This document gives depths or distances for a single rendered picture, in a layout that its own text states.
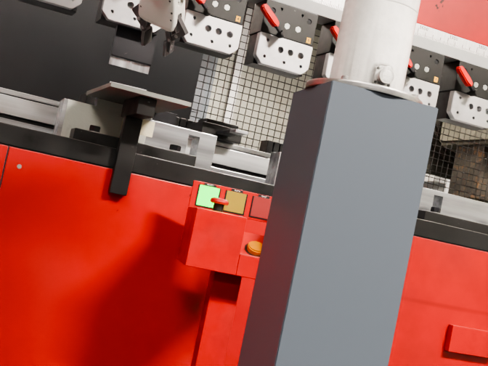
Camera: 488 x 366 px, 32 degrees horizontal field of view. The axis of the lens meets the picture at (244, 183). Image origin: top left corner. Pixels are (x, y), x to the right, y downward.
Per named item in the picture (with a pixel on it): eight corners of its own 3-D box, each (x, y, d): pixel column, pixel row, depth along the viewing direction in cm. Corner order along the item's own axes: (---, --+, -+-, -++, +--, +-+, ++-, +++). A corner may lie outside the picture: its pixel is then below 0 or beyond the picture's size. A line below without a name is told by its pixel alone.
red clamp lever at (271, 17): (267, 1, 209) (289, 34, 211) (261, 3, 213) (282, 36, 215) (262, 5, 208) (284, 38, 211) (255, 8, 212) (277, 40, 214)
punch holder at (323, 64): (324, 80, 220) (336, 19, 220) (309, 83, 227) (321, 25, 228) (372, 95, 225) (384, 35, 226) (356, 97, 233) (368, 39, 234)
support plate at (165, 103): (110, 86, 175) (111, 81, 175) (86, 95, 200) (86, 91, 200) (190, 107, 182) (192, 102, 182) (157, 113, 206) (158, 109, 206)
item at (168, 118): (96, 106, 201) (99, 94, 201) (94, 107, 204) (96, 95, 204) (174, 125, 208) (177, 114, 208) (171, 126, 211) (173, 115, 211)
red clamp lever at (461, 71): (464, 64, 231) (481, 93, 233) (454, 65, 234) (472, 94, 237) (459, 67, 230) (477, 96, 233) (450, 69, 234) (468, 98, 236)
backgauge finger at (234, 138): (219, 132, 216) (223, 113, 216) (188, 135, 240) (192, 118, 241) (261, 143, 221) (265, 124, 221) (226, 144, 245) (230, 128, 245)
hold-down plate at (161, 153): (72, 140, 192) (75, 127, 192) (68, 140, 197) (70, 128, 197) (194, 168, 203) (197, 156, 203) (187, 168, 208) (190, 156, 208)
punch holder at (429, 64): (388, 99, 227) (400, 40, 228) (372, 102, 235) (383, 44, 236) (434, 112, 232) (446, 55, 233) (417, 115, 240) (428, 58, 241)
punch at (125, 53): (109, 63, 202) (118, 25, 203) (107, 64, 204) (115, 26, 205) (149, 73, 206) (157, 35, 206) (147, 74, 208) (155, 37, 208)
